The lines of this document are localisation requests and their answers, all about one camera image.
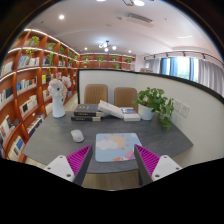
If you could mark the right tan chair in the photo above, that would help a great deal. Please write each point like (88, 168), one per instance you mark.
(124, 96)

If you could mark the lower dark hardcover book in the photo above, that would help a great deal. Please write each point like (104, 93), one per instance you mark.
(85, 118)

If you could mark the left tan chair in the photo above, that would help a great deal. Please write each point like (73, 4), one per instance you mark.
(94, 93)

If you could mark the pastel cloud mouse pad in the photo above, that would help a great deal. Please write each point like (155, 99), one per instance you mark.
(115, 147)

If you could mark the tan chair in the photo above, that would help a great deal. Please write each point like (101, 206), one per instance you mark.
(124, 96)
(94, 93)

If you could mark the dark hardcover book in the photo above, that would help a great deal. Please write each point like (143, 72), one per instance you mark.
(85, 118)
(88, 110)

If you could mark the white leaning book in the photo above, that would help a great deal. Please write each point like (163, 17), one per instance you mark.
(110, 109)

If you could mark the potted green pothos plant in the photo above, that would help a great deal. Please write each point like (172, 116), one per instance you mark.
(153, 100)

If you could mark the white wall socket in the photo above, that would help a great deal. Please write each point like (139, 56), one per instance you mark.
(180, 107)

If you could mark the upper dark hardcover book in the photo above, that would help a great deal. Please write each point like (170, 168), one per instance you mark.
(88, 110)

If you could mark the ceiling spot lamp cluster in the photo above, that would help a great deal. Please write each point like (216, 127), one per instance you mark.
(106, 46)

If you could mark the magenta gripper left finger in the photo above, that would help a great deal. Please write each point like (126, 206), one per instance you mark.
(72, 167)

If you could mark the white flat book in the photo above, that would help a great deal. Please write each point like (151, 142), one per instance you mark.
(130, 114)

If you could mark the white vase with flowers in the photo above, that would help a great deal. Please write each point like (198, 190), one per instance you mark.
(58, 89)

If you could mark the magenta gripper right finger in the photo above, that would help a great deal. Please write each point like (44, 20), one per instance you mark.
(152, 167)

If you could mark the white computer mouse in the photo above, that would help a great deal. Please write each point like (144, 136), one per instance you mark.
(77, 136)

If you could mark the orange wooden bookshelf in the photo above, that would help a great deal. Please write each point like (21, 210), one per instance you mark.
(34, 59)

